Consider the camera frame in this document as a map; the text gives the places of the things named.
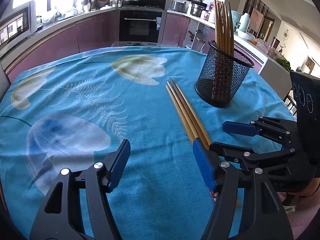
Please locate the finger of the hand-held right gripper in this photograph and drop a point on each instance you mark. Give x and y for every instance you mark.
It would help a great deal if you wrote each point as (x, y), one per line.
(237, 127)
(232, 151)

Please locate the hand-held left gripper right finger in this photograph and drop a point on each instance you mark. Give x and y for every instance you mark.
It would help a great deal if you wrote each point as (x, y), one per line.
(203, 165)

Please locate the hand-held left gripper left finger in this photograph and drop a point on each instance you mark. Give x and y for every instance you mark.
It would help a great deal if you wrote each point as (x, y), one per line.
(118, 165)

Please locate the black mesh utensil holder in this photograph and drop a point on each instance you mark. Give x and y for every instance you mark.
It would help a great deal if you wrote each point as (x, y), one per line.
(220, 85)

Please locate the bundle of bamboo chopsticks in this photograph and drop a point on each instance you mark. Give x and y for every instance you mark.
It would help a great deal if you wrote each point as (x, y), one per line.
(192, 115)

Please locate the person's right forearm pink sleeve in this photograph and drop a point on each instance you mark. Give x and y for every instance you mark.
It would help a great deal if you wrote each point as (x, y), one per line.
(307, 222)

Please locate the person's right hand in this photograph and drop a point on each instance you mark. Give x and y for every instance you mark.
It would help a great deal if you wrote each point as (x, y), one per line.
(310, 193)

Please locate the blue floral tablecloth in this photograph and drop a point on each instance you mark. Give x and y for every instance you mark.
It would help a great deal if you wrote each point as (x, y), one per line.
(140, 130)

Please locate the green leafy vegetables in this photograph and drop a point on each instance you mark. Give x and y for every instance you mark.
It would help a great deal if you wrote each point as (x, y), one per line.
(283, 64)

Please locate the clear plastic container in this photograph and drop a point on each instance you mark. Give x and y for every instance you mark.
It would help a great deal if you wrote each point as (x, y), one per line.
(267, 47)

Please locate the white plastic bag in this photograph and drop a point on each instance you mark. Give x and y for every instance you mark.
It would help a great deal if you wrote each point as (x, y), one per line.
(246, 35)

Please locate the white thermos bottle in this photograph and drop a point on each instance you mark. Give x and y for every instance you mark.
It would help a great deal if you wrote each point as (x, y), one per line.
(245, 21)

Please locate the pink base cabinets open shelf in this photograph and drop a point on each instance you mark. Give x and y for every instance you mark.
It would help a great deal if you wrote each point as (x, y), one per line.
(180, 30)

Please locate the stainless steel steamer pot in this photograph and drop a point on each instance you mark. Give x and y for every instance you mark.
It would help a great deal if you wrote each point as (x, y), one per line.
(198, 8)

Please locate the wooden slat partition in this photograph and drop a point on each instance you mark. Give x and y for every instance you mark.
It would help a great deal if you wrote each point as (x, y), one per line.
(250, 2)

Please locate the silver rice cooker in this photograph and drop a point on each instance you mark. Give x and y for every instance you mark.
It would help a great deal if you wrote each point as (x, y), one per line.
(178, 6)

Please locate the black built-in oven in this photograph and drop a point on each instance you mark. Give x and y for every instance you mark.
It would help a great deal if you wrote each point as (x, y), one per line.
(140, 27)

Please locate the pink base cabinets with sink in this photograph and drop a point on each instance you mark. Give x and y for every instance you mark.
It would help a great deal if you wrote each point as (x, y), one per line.
(62, 37)

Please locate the black wok with lid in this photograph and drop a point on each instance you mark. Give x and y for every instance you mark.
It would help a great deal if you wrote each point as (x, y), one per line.
(130, 1)

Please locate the white microwave oven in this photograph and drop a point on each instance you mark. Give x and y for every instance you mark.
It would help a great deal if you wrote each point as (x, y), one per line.
(15, 25)

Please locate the round wall clock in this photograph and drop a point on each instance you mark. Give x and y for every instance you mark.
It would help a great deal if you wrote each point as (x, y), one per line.
(286, 35)

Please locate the framed wall picture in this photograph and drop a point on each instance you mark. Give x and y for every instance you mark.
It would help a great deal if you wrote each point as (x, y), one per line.
(257, 18)

